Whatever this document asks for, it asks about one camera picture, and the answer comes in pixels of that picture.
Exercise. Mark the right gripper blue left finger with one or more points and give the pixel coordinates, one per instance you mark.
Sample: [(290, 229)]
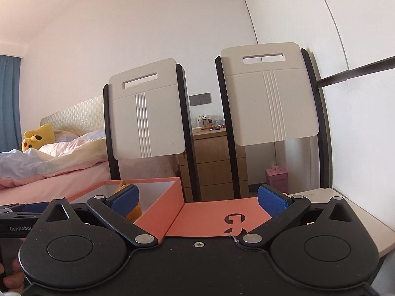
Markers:
[(112, 213)]

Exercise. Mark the white folding chair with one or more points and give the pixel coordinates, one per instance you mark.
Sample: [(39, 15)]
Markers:
[(270, 94), (146, 114)]

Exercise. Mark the pink cardboard shoe box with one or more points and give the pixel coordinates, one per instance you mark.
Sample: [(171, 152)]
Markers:
[(161, 201)]

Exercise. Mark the brown bear plush blue shirt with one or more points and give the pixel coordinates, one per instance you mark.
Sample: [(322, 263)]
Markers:
[(127, 201)]

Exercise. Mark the person left hand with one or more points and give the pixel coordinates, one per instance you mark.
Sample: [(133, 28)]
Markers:
[(15, 281)]

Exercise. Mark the bed with pink bedding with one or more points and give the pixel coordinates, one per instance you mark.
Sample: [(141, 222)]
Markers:
[(75, 161)]

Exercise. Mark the left white folding chair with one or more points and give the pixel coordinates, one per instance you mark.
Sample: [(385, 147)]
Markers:
[(146, 114)]

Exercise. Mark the clutter on cabinet top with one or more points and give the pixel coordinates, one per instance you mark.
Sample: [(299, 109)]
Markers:
[(208, 122)]

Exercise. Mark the wooden drawer cabinet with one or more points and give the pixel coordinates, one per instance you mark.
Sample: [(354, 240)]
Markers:
[(213, 168)]

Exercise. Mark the right white folding chair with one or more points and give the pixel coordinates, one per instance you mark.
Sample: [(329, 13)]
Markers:
[(270, 94)]

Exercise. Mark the pink small gift box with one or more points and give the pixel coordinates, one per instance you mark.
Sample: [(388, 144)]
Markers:
[(278, 178)]

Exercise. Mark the pink shoe box lid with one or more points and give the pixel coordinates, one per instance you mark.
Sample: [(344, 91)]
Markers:
[(218, 218)]

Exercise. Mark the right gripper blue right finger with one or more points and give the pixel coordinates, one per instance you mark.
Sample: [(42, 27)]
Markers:
[(285, 212)]

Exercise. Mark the yellow pikachu plush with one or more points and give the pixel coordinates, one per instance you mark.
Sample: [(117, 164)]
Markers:
[(37, 138)]

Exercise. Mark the grey wall socket panel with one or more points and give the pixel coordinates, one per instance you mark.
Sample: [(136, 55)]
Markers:
[(200, 99)]

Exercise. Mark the blue curtain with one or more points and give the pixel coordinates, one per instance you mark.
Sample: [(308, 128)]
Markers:
[(10, 103)]

